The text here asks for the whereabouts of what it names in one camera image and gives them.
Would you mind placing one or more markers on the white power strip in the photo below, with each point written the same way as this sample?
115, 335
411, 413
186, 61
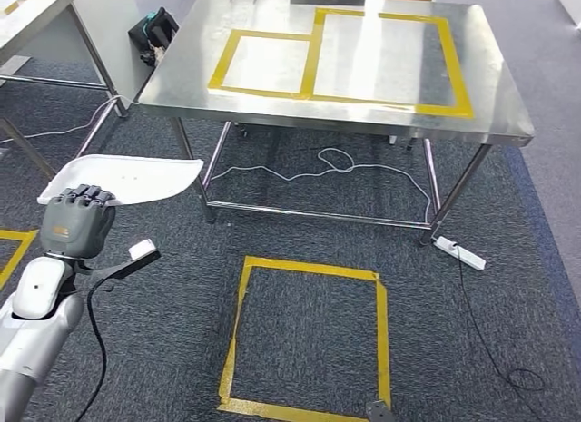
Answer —
462, 255

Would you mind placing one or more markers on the yellow floor tape square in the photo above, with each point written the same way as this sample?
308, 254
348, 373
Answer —
383, 347

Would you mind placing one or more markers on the white curved plastic panel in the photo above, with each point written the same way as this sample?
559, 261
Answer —
127, 176

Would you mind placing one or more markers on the white panel desk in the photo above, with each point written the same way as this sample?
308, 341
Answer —
113, 34

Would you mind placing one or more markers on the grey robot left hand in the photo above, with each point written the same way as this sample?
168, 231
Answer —
77, 224

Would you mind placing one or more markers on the stainless steel workbench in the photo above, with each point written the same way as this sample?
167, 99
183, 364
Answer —
363, 58

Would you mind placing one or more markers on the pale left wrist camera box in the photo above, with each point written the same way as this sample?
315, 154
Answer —
142, 249

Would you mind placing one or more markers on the black camera bracket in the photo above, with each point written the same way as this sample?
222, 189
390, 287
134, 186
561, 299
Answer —
131, 264

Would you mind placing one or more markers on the black bag teal trim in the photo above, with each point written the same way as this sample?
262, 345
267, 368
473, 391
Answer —
156, 28

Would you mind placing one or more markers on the black robot right foot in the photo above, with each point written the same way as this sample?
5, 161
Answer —
380, 412

